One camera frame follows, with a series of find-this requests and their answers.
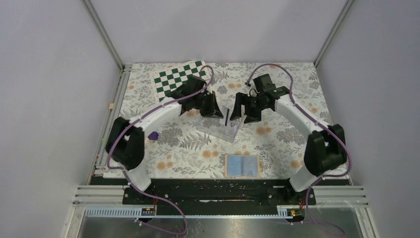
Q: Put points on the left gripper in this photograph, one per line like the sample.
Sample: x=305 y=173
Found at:
x=214 y=110

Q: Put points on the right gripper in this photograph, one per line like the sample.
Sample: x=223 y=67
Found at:
x=242 y=98

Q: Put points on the clear plastic card box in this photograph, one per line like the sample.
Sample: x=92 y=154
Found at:
x=223 y=128

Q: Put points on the beige card holder wallet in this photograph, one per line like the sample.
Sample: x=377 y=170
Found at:
x=242 y=166

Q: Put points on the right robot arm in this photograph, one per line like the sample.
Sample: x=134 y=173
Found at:
x=325 y=143

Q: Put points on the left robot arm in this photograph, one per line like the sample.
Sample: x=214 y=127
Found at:
x=126 y=141

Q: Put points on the green white chessboard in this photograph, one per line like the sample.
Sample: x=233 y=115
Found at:
x=167 y=80

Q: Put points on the purple small block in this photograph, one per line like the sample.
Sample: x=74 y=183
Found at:
x=153 y=136

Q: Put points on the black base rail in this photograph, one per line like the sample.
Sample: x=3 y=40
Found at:
x=237 y=194

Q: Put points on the white slotted cable duct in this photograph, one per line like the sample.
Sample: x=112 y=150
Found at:
x=169 y=212

